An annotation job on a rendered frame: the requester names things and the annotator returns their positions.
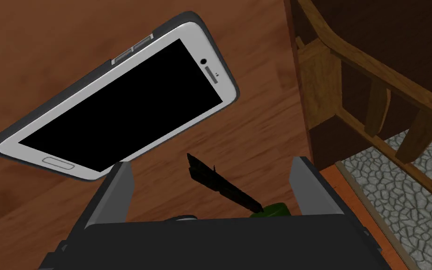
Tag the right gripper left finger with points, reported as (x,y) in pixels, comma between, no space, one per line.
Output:
(116,195)

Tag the wooden chair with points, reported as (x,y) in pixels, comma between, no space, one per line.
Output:
(373,97)

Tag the brown wooden table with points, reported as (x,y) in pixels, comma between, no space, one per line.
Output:
(51,48)

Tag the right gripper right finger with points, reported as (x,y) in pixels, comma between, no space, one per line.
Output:
(313,191)

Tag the white smartphone in grey case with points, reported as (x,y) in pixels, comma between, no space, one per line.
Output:
(126,105)

